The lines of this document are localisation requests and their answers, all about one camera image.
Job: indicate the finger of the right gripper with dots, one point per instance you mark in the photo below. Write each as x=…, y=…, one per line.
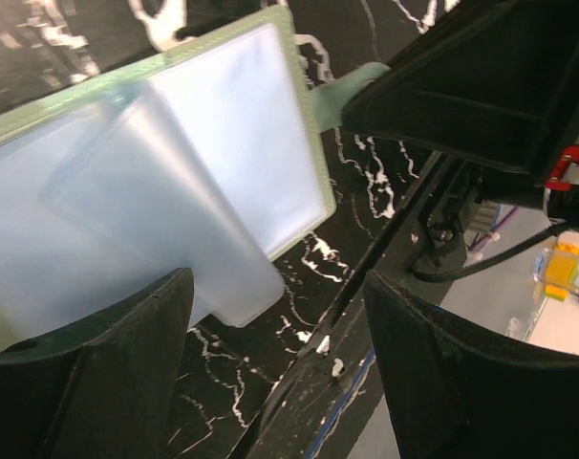
x=493, y=82

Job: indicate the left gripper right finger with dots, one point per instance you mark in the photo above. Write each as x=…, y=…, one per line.
x=457, y=390

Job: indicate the green card holder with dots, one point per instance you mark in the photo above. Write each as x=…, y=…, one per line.
x=206, y=156

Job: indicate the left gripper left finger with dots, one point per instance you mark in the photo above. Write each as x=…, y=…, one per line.
x=100, y=387

